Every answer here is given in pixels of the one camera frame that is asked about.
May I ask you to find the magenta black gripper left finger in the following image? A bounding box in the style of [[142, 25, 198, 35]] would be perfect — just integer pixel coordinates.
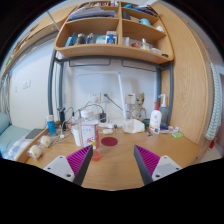
[[66, 145, 93, 186]]

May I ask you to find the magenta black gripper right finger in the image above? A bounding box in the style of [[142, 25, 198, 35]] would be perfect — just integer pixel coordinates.
[[134, 145, 160, 185]]

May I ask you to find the clear plastic water jug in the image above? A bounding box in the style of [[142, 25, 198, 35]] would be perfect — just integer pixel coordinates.
[[79, 109, 99, 150]]

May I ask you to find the small orange glass cup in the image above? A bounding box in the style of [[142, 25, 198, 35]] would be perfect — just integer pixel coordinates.
[[91, 150, 101, 161]]

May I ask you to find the white paper cup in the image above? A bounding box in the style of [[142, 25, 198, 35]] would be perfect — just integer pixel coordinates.
[[72, 125, 82, 146]]

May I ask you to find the dark red round coaster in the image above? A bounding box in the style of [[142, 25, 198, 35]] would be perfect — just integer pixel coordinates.
[[101, 137, 118, 146]]

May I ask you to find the green small package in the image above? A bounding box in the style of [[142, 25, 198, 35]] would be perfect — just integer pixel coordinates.
[[172, 133, 184, 138]]

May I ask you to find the white round roll far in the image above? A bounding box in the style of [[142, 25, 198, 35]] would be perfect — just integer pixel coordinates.
[[40, 136, 51, 147]]

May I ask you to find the white round roll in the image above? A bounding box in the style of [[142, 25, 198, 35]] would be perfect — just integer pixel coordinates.
[[28, 145, 42, 160], [40, 136, 51, 147]]

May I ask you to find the white crumpled bag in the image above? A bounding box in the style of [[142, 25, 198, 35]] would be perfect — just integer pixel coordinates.
[[122, 119, 145, 134]]

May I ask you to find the white lotion pump bottle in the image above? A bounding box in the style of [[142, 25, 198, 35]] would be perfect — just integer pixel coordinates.
[[149, 102, 162, 134]]

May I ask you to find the white round roll near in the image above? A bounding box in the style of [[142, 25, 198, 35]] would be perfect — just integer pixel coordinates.
[[28, 145, 42, 160]]

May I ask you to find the blue spray can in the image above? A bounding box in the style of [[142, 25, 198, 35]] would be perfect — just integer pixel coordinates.
[[46, 115, 56, 135]]

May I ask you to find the black power adapter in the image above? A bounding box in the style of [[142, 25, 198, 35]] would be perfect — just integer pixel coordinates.
[[100, 113, 106, 123]]

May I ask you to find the black tablet on bed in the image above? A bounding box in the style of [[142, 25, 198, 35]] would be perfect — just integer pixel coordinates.
[[25, 128, 44, 139]]

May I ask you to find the black electric shaver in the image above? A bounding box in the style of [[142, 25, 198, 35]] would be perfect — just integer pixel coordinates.
[[57, 107, 66, 131]]

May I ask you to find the clear spray bottle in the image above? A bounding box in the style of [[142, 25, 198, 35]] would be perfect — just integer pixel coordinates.
[[158, 94, 167, 125]]

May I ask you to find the Groot figurine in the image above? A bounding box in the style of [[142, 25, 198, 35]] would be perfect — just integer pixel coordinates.
[[132, 93, 146, 120]]

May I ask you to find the striped hanging towel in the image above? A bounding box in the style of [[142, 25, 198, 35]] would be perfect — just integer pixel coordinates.
[[205, 63, 222, 140]]

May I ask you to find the teal pillow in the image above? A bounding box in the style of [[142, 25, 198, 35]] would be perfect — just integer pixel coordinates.
[[0, 112, 10, 135]]

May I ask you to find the white desk lamp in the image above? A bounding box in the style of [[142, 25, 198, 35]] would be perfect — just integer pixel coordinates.
[[73, 71, 126, 119]]

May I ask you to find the grey metal bed frame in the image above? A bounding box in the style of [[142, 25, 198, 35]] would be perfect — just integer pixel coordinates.
[[48, 50, 174, 122]]

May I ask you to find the wooden wall shelf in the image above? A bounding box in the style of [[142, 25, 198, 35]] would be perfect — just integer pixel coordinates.
[[54, 1, 174, 64]]

